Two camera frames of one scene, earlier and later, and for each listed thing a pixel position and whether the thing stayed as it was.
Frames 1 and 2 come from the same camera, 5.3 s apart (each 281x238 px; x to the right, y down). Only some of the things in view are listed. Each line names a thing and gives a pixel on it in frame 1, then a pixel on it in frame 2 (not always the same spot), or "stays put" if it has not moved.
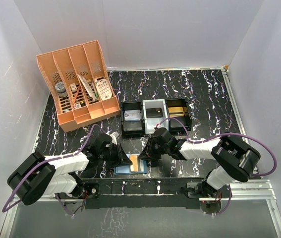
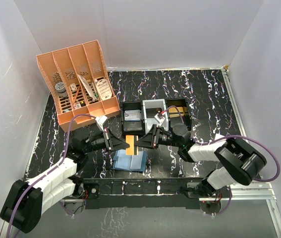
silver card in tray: [134, 115] stays put
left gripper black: [118, 153] → [107, 139]
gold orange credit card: [134, 159] → [133, 149]
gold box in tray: [178, 111] stays put
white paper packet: [84, 82] stays put
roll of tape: [60, 88] stays put
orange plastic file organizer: [78, 81] stays put
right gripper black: [150, 148] → [156, 137]
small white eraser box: [73, 87] stays put
